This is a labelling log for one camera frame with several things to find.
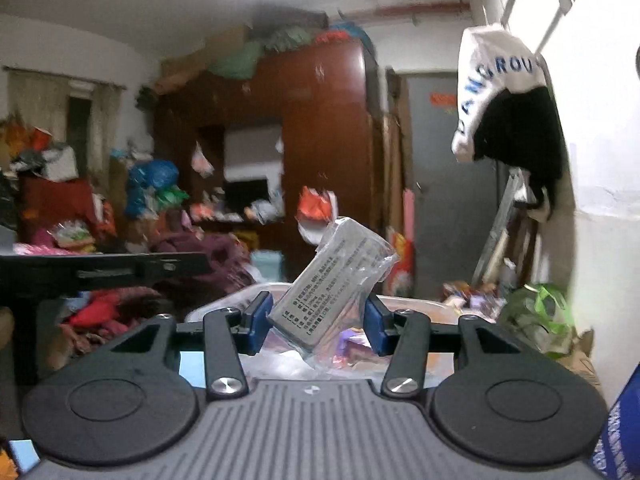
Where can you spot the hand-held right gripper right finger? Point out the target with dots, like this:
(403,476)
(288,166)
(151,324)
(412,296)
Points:
(377,326)

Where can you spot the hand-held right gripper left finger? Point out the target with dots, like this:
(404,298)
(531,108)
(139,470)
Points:
(259,322)

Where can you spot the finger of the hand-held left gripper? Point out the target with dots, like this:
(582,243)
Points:
(50,271)

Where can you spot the white plastic basket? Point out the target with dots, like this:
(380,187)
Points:
(425,307)

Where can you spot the grey packet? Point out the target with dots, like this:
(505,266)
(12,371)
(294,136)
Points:
(330,290)

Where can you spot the light blue bin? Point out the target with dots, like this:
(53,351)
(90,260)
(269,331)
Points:
(266,266)

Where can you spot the red printed bag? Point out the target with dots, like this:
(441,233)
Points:
(401,265)

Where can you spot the red cabinet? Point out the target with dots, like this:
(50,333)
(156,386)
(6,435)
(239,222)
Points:
(55,205)

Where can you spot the dark maroon cloth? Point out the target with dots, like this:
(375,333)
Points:
(215,260)

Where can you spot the pink board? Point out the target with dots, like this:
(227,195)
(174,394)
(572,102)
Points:
(408,215)

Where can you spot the red and white shopping bag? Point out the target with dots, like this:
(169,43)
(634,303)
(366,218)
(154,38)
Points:
(315,207)

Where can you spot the blue plastic bag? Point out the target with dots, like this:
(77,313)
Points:
(150,180)

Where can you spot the grey door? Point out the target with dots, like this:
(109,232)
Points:
(445,200)

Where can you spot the green plastic bag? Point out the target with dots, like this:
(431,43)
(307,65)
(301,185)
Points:
(537,317)

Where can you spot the beige curtain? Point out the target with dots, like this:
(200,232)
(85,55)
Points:
(40,110)

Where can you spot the small pink white bag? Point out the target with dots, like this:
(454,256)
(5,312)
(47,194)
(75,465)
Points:
(202,160)

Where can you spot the cardboard box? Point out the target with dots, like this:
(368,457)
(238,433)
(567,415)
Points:
(580,360)

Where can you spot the brown wooden wardrobe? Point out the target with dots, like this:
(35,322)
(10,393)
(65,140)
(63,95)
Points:
(325,125)

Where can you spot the red door sticker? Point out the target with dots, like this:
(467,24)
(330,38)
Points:
(443,102)

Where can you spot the black hanging garment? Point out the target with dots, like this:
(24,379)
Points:
(525,130)

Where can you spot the green bundle on wardrobe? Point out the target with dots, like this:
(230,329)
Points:
(235,60)

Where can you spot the blue patterned cloth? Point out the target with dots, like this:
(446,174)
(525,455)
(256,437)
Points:
(620,435)

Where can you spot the white printed hanging cloth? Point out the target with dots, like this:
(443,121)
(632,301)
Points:
(492,65)

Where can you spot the red ceiling pipe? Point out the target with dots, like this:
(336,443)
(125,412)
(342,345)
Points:
(410,9)

